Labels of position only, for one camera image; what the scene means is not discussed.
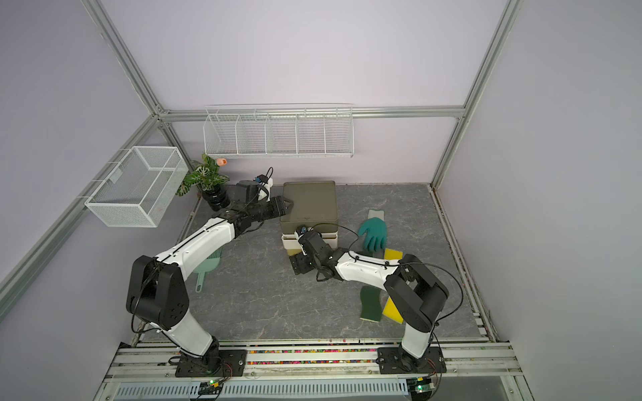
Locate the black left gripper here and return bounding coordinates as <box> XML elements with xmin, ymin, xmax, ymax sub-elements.
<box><xmin>249</xmin><ymin>196</ymin><xmax>294</xmax><ymax>223</ymax></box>

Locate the olive three-drawer storage box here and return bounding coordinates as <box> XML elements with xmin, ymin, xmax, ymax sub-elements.
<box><xmin>280</xmin><ymin>180</ymin><xmax>339</xmax><ymax>257</ymax></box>

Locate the green yellow sponge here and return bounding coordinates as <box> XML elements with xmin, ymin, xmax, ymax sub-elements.
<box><xmin>359</xmin><ymin>286</ymin><xmax>383</xmax><ymax>322</ymax></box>

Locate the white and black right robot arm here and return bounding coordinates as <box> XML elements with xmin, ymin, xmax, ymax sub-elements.
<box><xmin>290</xmin><ymin>227</ymin><xmax>450</xmax><ymax>365</ymax></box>

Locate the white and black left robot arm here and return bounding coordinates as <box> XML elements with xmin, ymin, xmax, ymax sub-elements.
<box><xmin>125</xmin><ymin>175</ymin><xmax>294</xmax><ymax>359</ymax></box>

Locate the green rubber glove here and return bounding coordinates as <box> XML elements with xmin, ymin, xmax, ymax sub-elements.
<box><xmin>358</xmin><ymin>209</ymin><xmax>388</xmax><ymax>252</ymax></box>

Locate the potted green plant black pot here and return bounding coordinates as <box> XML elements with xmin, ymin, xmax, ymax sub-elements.
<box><xmin>176</xmin><ymin>153</ymin><xmax>231</xmax><ymax>212</ymax></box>

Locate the light green dustpan brush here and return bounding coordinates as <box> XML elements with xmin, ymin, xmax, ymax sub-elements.
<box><xmin>194</xmin><ymin>249</ymin><xmax>222</xmax><ymax>292</ymax></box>

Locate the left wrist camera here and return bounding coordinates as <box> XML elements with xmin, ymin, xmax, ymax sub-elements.
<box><xmin>255</xmin><ymin>175</ymin><xmax>274</xmax><ymax>201</ymax></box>

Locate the long white wire shelf basket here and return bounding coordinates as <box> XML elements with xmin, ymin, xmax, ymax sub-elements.
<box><xmin>203</xmin><ymin>103</ymin><xmax>354</xmax><ymax>158</ymax></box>

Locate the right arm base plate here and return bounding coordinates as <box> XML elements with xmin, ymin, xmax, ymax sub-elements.
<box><xmin>376</xmin><ymin>347</ymin><xmax>446</xmax><ymax>375</ymax></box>

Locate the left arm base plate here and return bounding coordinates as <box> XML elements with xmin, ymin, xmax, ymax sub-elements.
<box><xmin>172</xmin><ymin>349</ymin><xmax>247</xmax><ymax>378</ymax></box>

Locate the white wire cube basket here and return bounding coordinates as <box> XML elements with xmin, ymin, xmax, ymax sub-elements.
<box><xmin>85</xmin><ymin>146</ymin><xmax>188</xmax><ymax>228</ymax></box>

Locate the white slotted cable duct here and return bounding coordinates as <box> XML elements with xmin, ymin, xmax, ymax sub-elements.
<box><xmin>112</xmin><ymin>379</ymin><xmax>410</xmax><ymax>400</ymax></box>

